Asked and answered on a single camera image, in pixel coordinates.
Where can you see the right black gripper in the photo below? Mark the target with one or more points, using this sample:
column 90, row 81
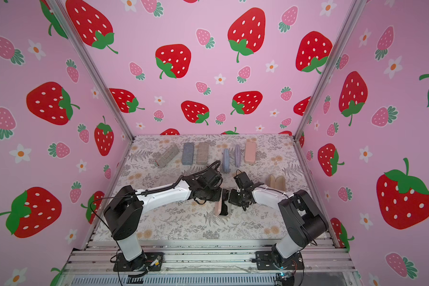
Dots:
column 234, row 198

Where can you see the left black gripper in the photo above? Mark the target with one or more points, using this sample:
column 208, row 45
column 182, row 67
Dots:
column 217, row 198

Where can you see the pink case black glasses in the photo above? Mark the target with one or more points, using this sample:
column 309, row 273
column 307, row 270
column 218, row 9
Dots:
column 221, row 207

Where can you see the light blue case white glasses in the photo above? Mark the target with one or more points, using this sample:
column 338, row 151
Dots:
column 226, row 161

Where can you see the blue-grey case purple glasses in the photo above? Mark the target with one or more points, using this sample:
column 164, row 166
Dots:
column 187, row 154

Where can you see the olive glasses case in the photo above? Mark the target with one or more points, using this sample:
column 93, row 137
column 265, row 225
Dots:
column 278, row 183

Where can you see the grey case mint interior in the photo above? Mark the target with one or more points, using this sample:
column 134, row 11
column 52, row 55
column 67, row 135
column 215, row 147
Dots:
column 202, row 154

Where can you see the grey case tan interior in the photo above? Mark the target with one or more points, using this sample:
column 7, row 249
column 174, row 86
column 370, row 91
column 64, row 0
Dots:
column 237, row 156

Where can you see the pink case round glasses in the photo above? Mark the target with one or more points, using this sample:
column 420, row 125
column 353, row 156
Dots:
column 250, row 152

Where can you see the grey case with red glasses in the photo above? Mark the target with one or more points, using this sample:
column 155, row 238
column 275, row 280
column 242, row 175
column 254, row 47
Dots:
column 169, row 154

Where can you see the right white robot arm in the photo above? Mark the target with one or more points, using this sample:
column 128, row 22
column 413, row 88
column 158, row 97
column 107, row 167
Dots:
column 303, row 219

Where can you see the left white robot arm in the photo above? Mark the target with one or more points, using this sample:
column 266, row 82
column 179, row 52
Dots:
column 123, row 213

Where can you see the floral table mat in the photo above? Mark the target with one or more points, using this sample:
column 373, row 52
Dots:
column 187, row 220

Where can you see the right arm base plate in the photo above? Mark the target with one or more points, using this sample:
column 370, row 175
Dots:
column 272, row 261

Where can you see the aluminium rail frame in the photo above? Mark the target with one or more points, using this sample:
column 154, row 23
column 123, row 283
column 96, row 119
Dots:
column 209, row 263

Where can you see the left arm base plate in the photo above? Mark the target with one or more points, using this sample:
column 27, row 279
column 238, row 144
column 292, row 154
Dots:
column 144, row 263

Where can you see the electronics board with cables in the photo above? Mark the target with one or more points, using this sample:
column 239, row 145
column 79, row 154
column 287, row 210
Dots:
column 284, row 279

